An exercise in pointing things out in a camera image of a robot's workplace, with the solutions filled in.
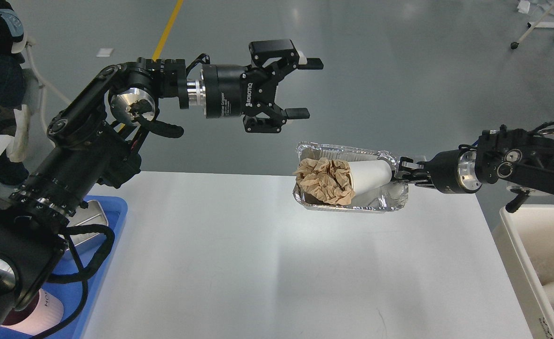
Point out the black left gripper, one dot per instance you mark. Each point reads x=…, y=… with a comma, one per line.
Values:
x=229, y=91

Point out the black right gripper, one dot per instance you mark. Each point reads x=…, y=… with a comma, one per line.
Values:
x=451, y=172

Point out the aluminium foil tray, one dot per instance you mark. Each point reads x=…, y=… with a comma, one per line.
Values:
x=388, y=198

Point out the white paper cup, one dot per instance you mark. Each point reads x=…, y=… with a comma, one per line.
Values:
x=369, y=175

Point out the brown paper ball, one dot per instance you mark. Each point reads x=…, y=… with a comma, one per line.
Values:
x=329, y=181

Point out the stainless steel rectangular tray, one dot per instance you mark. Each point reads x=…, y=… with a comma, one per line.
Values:
x=92, y=215

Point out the pink ribbed mug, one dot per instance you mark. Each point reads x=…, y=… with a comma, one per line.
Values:
x=43, y=312

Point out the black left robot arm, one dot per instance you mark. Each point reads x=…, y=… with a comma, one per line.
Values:
x=97, y=140

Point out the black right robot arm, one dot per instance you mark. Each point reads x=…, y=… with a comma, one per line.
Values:
x=522, y=157

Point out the white plastic bin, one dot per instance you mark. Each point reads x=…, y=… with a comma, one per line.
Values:
x=525, y=241

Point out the white paper scrap on floor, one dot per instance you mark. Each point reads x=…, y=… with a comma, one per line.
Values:
x=104, y=52

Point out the white office chair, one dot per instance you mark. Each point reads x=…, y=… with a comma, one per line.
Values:
x=17, y=149

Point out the blue plastic bin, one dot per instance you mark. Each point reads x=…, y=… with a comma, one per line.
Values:
x=115, y=209

